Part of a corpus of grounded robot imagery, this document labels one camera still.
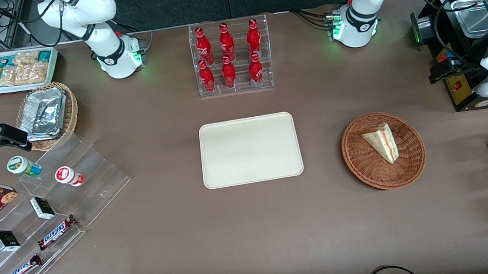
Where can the white snack bin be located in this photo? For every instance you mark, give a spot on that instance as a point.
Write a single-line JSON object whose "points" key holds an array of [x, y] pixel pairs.
{"points": [[20, 88]]}

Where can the red cola bottle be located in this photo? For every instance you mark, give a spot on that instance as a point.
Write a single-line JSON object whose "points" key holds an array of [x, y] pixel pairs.
{"points": [[253, 35], [226, 40], [255, 71], [207, 78], [204, 44], [229, 73]]}

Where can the black hot food case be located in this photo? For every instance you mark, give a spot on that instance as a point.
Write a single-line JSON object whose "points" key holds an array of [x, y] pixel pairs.
{"points": [[457, 22]]}

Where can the silver foil container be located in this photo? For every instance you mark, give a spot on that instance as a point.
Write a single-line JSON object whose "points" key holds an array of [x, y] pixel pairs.
{"points": [[42, 114]]}

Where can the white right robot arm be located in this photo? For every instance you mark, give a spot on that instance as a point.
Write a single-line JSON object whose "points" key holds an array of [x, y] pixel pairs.
{"points": [[101, 7]]}

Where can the clear acrylic bottle rack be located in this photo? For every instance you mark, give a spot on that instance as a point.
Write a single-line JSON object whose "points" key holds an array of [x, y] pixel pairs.
{"points": [[243, 85]]}

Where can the teal snack packet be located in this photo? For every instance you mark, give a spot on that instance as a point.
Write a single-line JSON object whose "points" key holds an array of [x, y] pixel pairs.
{"points": [[44, 55], [4, 60]]}

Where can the aluminium frame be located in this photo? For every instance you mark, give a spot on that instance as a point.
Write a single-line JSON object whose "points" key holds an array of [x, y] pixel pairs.
{"points": [[0, 26]]}

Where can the brown wicker basket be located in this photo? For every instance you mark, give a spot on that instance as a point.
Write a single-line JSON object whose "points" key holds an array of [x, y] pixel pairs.
{"points": [[363, 166]]}

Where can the clear acrylic step shelf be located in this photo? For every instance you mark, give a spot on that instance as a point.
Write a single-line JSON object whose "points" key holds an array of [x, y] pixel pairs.
{"points": [[95, 178]]}

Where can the small black box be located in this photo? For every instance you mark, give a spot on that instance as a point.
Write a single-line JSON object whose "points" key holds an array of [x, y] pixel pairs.
{"points": [[5, 240], [42, 208]]}

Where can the triangular sandwich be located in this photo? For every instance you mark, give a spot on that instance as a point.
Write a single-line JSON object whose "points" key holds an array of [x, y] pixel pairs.
{"points": [[383, 143]]}

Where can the light wicker basket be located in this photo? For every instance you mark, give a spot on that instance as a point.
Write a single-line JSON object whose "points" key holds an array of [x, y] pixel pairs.
{"points": [[72, 108]]}

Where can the green lidded yogurt cup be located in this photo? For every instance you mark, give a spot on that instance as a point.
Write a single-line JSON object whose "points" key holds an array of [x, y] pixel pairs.
{"points": [[20, 165]]}

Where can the cream plastic tray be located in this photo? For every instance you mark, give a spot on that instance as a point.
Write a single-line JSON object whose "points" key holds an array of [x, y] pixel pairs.
{"points": [[249, 150]]}

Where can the clear bag of nuts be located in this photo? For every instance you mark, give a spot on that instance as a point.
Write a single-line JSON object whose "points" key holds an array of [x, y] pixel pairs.
{"points": [[7, 76], [26, 57], [33, 73]]}

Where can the red lidded yogurt cup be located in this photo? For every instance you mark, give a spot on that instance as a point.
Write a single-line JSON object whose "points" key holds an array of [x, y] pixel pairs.
{"points": [[66, 175]]}

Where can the steel food pan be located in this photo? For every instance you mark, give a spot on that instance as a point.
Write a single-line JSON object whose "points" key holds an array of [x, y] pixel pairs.
{"points": [[474, 18]]}

